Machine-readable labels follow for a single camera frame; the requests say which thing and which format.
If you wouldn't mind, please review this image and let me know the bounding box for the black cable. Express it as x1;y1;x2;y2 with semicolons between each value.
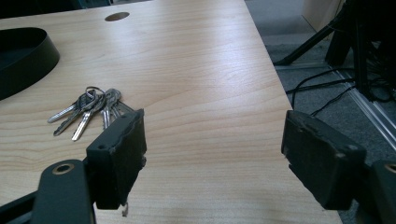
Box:
310;85;358;118
285;68;356;110

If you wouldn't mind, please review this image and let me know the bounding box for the black tripod stand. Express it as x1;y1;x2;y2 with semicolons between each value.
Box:
274;0;396;102

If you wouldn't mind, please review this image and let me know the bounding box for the black round tray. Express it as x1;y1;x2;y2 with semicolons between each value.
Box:
0;26;61;102

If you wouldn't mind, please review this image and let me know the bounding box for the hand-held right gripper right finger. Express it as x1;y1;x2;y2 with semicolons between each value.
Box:
280;109;367;211

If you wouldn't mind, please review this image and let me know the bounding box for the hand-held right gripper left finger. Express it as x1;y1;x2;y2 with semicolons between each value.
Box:
86;108;148;210

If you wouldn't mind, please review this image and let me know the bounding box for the bunch of silver keys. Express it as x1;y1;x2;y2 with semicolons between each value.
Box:
47;86;135;142

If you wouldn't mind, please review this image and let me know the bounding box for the silver metal floor rail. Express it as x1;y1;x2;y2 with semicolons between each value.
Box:
330;66;396;152

